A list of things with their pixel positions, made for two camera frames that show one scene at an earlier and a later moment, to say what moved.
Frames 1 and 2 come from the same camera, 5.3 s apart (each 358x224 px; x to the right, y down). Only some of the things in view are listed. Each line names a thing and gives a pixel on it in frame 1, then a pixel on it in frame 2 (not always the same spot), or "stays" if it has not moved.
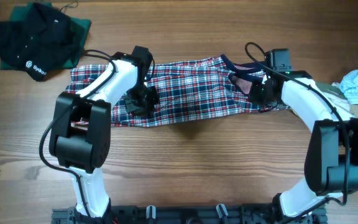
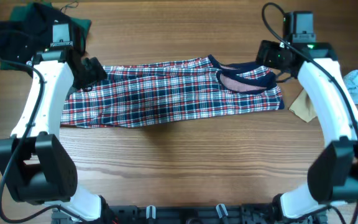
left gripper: [142, 110] -> [95, 71]
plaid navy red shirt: [218, 86] stays
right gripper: [257, 94] -> [265, 54]
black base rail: [219, 214] stays
